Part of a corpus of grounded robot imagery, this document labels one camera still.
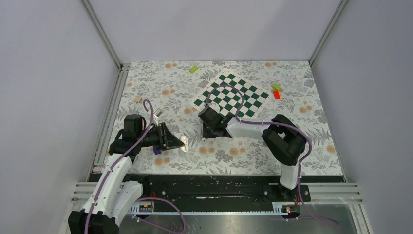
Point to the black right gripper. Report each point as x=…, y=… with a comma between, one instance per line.
x=207, y=135

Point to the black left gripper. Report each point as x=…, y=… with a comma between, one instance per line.
x=166, y=140

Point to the white earbud charging case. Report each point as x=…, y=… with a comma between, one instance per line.
x=184, y=139

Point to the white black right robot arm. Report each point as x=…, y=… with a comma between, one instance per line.
x=285, y=141

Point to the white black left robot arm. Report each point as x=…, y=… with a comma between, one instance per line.
x=110, y=201

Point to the purple block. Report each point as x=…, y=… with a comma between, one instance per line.
x=156, y=151

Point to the green white chessboard mat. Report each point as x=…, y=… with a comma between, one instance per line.
x=228, y=92

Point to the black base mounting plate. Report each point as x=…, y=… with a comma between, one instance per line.
x=216, y=193

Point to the floral patterned table mat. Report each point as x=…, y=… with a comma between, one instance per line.
x=169, y=86

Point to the lime green block far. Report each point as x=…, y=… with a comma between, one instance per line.
x=193, y=69

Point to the lime green block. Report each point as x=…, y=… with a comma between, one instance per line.
x=276, y=87
x=193, y=69

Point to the red block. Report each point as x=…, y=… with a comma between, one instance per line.
x=276, y=94

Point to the lime green block right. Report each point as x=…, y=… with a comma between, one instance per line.
x=276, y=87

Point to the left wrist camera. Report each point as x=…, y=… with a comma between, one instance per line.
x=156, y=115

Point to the left aluminium frame post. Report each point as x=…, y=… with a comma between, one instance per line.
x=101, y=33

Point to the aluminium frame post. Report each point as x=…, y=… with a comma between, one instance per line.
x=101, y=33
x=328, y=30

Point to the right aluminium frame post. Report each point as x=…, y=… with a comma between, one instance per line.
x=328, y=30

